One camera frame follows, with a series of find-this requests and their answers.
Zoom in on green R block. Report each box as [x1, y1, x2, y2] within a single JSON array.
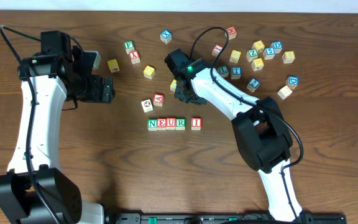
[[175, 118, 186, 130]]

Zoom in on red U block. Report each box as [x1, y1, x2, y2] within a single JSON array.
[[166, 118, 177, 130]]

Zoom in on red i block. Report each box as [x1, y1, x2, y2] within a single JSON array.
[[212, 44, 223, 57], [191, 118, 202, 130]]

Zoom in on red E block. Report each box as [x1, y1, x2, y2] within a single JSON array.
[[157, 118, 167, 131]]

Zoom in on green N block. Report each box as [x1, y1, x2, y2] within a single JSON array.
[[147, 119, 157, 131]]

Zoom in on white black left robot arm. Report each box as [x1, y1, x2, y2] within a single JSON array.
[[0, 47, 115, 223]]

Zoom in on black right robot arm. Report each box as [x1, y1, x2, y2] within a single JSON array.
[[165, 55, 303, 222]]

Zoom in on yellow block near P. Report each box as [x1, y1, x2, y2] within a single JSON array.
[[170, 79, 177, 92]]

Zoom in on red V block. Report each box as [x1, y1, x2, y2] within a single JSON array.
[[153, 93, 164, 106]]

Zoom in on yellow block far left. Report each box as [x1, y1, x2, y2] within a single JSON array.
[[108, 59, 120, 73]]

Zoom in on yellow block left centre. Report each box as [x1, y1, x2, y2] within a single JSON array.
[[144, 65, 155, 79]]

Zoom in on white picture block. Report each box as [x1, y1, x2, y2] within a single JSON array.
[[141, 99, 154, 113]]

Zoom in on blue L block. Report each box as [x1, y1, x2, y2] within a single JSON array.
[[218, 65, 229, 78]]

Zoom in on red Y block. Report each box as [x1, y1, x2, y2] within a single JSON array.
[[129, 50, 140, 64]]

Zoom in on blue T block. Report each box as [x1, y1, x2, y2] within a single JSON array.
[[231, 67, 242, 79]]

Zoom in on blue X block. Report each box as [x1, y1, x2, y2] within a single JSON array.
[[160, 30, 172, 44]]

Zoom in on green F block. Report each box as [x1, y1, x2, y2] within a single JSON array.
[[124, 40, 135, 54]]

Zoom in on yellow block upper right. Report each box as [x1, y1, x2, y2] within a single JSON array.
[[229, 50, 241, 63]]

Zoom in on blue 2 block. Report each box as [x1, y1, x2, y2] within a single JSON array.
[[247, 78, 260, 92]]

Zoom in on red block top right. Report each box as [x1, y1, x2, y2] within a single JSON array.
[[226, 26, 237, 40]]

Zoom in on green Z block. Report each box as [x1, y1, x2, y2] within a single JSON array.
[[246, 49, 259, 62]]

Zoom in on yellow block below Z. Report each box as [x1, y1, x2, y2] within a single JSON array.
[[251, 58, 264, 72]]

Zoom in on yellow block near Z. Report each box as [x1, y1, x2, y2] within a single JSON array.
[[252, 40, 265, 54]]

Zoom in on blue 5 block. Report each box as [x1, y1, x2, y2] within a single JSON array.
[[263, 47, 275, 60]]

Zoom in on plain white block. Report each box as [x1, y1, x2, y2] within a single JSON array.
[[277, 86, 293, 100]]

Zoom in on blue D block upper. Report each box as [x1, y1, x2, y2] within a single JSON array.
[[270, 41, 283, 54]]

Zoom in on blue d block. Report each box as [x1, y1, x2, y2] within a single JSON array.
[[270, 41, 283, 54], [286, 75, 299, 90]]

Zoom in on blue D block right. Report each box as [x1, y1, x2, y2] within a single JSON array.
[[286, 75, 299, 90]]

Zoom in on yellow 8 block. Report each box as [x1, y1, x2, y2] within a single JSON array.
[[282, 51, 295, 64]]

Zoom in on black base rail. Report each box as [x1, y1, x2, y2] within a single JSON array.
[[104, 213, 347, 224]]

